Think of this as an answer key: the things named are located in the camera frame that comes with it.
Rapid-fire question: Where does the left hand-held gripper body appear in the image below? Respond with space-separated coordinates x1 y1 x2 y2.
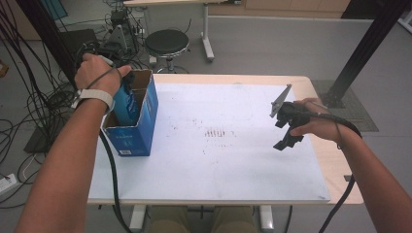
96 24 131 68

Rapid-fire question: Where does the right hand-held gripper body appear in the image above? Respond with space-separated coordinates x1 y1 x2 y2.
269 83 311 132

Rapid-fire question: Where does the blue detergent bottle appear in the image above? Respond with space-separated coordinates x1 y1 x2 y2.
112 81 143 127

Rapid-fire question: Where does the blue cardboard box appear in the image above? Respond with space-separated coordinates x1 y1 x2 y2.
100 68 159 158

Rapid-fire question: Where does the person's right hand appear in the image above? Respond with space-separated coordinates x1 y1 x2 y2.
289 97 343 144

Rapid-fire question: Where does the person's left hand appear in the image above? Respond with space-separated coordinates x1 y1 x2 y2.
74 52 133 97

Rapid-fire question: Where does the white wristwatch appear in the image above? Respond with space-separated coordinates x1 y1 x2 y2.
70 88 116 115

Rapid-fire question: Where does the black equipment box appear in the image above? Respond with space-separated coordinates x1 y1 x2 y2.
59 28 98 56

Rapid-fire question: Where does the black round stool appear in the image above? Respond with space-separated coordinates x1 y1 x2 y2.
144 28 190 74

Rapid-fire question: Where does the dark grid floor mat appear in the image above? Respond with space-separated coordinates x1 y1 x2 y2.
310 79 380 133

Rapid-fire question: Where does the white table sheet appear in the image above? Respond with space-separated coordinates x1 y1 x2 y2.
87 82 331 204

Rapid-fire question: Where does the teal panel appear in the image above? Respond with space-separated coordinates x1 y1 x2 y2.
40 0 69 21

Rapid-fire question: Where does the white table leg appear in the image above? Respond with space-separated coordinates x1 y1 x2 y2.
128 204 147 232
257 205 275 232

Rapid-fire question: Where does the white background desk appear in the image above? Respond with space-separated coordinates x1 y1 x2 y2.
122 0 242 63

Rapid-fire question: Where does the black bar under table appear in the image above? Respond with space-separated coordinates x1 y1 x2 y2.
188 206 212 220

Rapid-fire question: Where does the white power strip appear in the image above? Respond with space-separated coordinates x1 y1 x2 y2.
0 173 18 195

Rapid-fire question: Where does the black slanted frame post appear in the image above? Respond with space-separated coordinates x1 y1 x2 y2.
322 0 412 110
16 0 90 95

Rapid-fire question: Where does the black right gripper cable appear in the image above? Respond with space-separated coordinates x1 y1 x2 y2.
309 111 363 233

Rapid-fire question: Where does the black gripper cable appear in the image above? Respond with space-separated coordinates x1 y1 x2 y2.
76 42 134 233
309 111 363 233

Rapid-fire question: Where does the bundle of black floor cables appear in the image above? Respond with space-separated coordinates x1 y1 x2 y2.
0 0 86 208

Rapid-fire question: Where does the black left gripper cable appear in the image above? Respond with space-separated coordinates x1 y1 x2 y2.
76 42 134 233

